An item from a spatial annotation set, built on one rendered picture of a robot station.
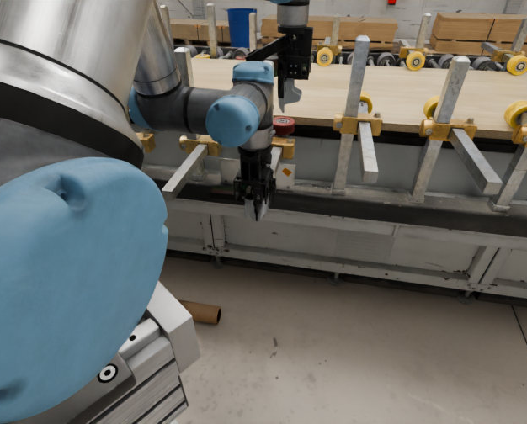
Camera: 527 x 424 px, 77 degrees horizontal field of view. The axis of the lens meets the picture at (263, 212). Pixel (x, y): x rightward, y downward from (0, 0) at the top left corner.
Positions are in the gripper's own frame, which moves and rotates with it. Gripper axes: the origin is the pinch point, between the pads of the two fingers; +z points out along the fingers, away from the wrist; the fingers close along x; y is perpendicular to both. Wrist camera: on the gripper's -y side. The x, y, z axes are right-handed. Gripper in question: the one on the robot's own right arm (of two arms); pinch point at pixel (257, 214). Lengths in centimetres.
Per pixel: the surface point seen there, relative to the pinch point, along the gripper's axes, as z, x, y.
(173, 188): -2.1, -23.6, -4.7
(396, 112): -7, 39, -59
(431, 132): -12, 44, -31
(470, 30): 35, 231, -599
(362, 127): -13.4, 24.3, -27.7
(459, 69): -28, 46, -33
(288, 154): -1.1, 3.5, -31.8
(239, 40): 59, -155, -584
